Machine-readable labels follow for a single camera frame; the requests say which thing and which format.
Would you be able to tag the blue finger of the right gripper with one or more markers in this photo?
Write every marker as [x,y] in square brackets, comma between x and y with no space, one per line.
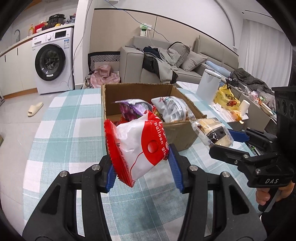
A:
[231,156]
[239,136]

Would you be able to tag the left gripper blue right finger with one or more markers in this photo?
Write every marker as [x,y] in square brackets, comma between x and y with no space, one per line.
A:
[191,180]

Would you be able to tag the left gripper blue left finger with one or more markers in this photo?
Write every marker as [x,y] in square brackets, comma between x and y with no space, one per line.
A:
[97,179]

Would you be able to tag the clear wafer biscuit pack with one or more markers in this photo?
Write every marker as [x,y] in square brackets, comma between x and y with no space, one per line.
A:
[212,132]

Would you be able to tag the white red balloon gum bag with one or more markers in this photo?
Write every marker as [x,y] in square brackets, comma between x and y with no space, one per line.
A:
[135,147]

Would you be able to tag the white grey printed snack bag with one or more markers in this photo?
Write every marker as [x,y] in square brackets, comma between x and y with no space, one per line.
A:
[173,109]

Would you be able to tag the purple white snack bag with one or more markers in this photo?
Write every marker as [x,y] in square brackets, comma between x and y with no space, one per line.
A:
[132,109]

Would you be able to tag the white paper cup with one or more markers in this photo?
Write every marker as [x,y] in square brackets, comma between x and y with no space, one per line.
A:
[243,108]

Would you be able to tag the yellow plastic bag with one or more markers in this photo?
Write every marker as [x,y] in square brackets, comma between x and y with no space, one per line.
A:
[225,98]

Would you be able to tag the teal checked tablecloth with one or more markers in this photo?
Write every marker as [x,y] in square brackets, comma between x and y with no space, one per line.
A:
[70,137]

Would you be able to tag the white cylindrical bin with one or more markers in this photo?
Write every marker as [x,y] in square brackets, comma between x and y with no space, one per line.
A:
[208,86]

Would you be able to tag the grey fabric sofa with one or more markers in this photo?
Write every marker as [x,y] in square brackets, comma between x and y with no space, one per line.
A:
[131,59]

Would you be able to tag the grey sofa cushion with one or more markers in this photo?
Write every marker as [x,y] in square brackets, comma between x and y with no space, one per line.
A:
[192,61]

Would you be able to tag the beige slipper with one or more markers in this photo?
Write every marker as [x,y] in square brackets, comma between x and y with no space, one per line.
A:
[34,109]

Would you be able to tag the pile of clothes on sofa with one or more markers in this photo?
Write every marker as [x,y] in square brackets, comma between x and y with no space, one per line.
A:
[161,62]

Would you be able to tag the pink cloth pile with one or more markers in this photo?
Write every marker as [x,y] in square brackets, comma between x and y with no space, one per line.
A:
[100,76]

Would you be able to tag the black patterned chair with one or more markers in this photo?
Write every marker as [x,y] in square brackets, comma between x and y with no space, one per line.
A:
[97,59]

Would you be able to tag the white kitchen cabinets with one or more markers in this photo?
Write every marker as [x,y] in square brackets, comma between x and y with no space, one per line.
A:
[17,69]

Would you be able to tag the white front-load washing machine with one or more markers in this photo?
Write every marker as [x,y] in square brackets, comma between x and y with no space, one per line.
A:
[53,61]

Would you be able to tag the wall socket with charger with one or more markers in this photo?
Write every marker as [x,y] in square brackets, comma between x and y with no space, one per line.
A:
[144,29]

